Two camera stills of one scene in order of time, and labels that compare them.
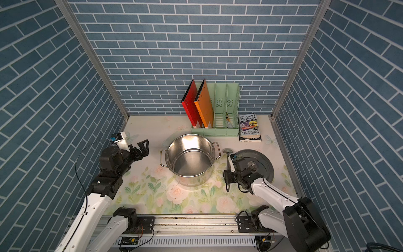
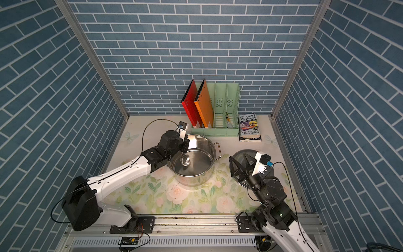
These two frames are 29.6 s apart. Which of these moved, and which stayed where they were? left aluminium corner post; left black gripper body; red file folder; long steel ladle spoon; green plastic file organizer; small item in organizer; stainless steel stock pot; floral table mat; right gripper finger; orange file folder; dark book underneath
Moved: long steel ladle spoon; left black gripper body; right gripper finger
Stayed: red file folder; left aluminium corner post; green plastic file organizer; floral table mat; dark book underneath; orange file folder; small item in organizer; stainless steel stock pot
